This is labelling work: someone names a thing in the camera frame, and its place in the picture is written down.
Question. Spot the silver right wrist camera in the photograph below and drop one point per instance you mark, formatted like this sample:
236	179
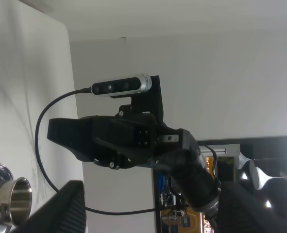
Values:
129	85

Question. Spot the black right camera bracket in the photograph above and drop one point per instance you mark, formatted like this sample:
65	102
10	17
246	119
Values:
149	101

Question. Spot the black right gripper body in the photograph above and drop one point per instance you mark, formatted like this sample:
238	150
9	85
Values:
132	140

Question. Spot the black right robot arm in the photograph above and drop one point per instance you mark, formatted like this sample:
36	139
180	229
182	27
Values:
227	206

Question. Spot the far stainless steel teacup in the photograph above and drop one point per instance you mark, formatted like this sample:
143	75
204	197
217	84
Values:
15	201

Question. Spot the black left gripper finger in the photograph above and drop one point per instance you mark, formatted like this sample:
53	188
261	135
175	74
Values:
63	213

